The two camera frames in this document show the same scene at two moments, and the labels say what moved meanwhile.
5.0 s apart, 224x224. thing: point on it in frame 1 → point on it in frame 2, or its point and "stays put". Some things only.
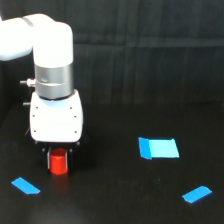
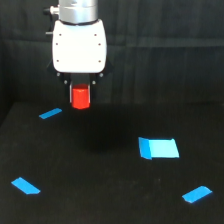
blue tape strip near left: [26, 187] stays put
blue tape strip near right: [197, 194] stays put
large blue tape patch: [158, 148] stays put
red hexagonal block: [58, 161] → [80, 96]
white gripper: [57, 121] → [79, 49]
